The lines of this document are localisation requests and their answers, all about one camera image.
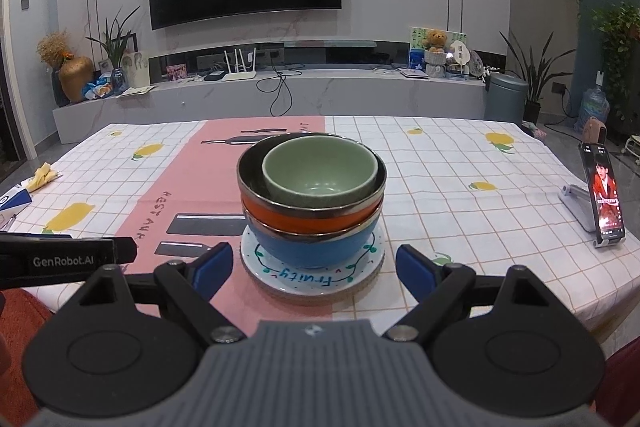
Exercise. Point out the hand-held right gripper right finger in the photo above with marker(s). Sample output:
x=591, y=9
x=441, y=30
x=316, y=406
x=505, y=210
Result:
x=415, y=269

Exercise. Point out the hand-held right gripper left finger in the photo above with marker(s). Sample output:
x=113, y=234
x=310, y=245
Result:
x=215, y=269

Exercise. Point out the white printed ceramic plate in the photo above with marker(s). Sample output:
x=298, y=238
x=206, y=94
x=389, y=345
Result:
x=280, y=274

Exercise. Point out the orange steel bowl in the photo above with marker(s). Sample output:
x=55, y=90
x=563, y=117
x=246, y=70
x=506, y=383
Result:
x=295, y=222

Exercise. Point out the blue steel bowl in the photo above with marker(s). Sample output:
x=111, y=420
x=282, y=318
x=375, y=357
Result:
x=310, y=252

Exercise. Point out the green ceramic bowl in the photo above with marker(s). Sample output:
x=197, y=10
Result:
x=300, y=167

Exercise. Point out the blue and white box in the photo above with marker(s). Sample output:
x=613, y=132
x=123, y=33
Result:
x=15, y=202

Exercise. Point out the white checked lemon tablecloth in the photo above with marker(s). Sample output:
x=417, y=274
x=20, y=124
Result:
x=450, y=207

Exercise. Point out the red clothing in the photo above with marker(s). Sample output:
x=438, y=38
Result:
x=20, y=332

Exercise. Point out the yellow cloth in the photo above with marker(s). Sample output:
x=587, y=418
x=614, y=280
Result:
x=42, y=177

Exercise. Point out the pink placemat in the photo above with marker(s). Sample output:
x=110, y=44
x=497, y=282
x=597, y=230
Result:
x=200, y=187

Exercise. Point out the grey television cabinet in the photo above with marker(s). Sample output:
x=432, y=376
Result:
x=225, y=102

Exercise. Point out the white phone stand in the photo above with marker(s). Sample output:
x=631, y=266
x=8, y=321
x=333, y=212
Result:
x=575, y=202

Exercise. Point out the blue snack packets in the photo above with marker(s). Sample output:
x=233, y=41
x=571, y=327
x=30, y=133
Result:
x=97, y=89

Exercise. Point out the gold vase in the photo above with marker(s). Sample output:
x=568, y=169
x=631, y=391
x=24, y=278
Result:
x=76, y=79

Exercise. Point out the papers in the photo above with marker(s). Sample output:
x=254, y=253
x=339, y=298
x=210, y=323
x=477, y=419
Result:
x=136, y=91

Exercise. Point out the grey trash can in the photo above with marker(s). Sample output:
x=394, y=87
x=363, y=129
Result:
x=506, y=99

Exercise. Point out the black set-top box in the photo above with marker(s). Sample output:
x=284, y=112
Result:
x=215, y=76

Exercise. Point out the white router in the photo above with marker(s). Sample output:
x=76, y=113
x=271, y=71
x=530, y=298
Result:
x=240, y=76

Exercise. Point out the book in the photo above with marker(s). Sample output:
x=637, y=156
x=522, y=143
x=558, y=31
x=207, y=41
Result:
x=414, y=74

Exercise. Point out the pink photo card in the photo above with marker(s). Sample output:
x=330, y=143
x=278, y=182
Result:
x=176, y=72

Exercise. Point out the smartphone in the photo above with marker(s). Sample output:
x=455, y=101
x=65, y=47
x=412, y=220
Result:
x=602, y=192

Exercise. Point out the white printed canister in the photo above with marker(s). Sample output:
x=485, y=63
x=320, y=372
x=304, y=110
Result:
x=136, y=72

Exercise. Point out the dried flowers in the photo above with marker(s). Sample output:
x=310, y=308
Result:
x=52, y=47

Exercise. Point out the decorative plate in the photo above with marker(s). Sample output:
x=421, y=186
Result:
x=477, y=63

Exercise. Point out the white round hand fan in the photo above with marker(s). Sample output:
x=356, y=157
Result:
x=459, y=52

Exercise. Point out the green plant in glass vase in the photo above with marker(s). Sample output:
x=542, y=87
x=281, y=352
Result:
x=116, y=47

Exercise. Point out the pink bag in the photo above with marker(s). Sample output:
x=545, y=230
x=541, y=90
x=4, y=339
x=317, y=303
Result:
x=594, y=131

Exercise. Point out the long-leaf potted plant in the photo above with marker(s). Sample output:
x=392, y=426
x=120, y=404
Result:
x=532, y=74

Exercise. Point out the teddy bear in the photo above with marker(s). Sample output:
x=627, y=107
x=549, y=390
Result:
x=435, y=40

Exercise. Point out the green picture card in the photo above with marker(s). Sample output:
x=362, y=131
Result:
x=415, y=38

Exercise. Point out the large water bottle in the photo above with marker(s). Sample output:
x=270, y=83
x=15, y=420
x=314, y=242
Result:
x=595, y=107

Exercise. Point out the white wheeled stool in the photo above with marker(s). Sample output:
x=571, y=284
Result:
x=632, y=144

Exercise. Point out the bushy leafy plant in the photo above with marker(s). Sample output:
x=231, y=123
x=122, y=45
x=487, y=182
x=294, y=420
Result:
x=620, y=32

